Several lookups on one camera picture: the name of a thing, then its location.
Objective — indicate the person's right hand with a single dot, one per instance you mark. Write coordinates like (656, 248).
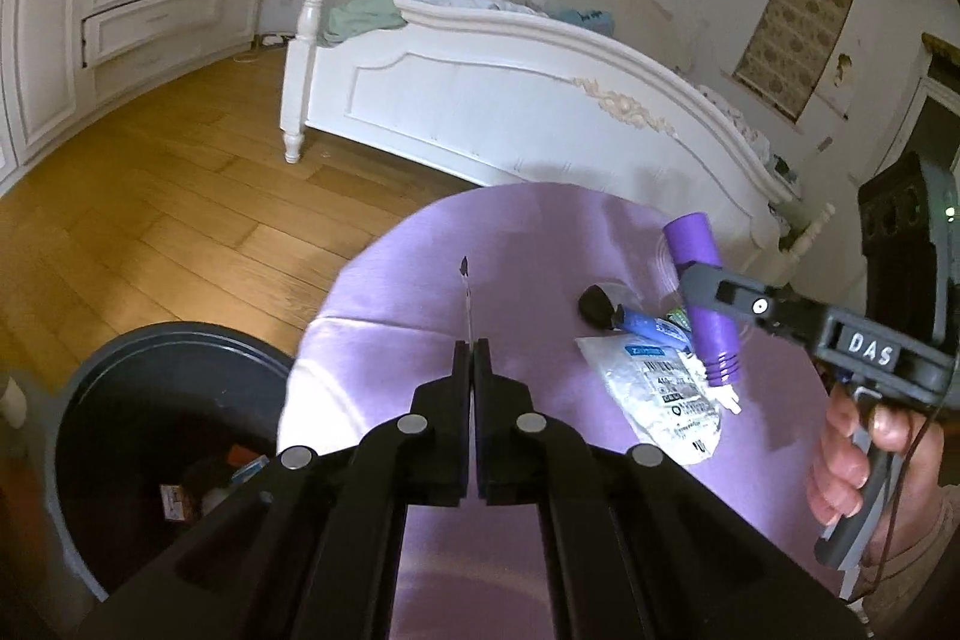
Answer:
(832, 460)

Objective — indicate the patterned window blind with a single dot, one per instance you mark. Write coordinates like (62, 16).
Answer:
(795, 36)

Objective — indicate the clear labelled plastic bag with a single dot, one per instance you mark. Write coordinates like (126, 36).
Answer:
(660, 396)

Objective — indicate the purple cylindrical tube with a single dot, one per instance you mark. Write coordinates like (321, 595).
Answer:
(701, 246)

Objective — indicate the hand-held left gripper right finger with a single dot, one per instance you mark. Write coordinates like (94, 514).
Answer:
(502, 415)

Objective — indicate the green blanket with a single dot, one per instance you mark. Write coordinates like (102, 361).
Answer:
(360, 19)

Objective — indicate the white wooden bed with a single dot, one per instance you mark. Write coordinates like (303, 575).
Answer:
(487, 85)

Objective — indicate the purple tablecloth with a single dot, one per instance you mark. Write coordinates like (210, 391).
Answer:
(540, 280)

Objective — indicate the thin clear straw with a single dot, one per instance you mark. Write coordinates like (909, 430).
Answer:
(467, 302)

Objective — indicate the dark grey trash bin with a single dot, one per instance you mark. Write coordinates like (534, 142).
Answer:
(97, 400)

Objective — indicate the black cap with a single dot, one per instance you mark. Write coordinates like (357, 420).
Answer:
(598, 306)

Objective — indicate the white door frame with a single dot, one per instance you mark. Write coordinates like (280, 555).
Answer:
(934, 100)

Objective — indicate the blue garment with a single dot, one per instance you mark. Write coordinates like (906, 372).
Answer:
(589, 20)

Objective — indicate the blue white milk carton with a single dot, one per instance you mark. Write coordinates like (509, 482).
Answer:
(251, 469)

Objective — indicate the person's right forearm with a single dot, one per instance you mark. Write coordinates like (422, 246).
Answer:
(926, 535)

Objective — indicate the white wardrobe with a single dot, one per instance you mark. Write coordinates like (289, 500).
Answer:
(75, 10)

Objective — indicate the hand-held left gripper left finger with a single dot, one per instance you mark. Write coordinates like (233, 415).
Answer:
(446, 415)

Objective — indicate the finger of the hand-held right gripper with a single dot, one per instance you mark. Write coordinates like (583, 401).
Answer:
(750, 304)

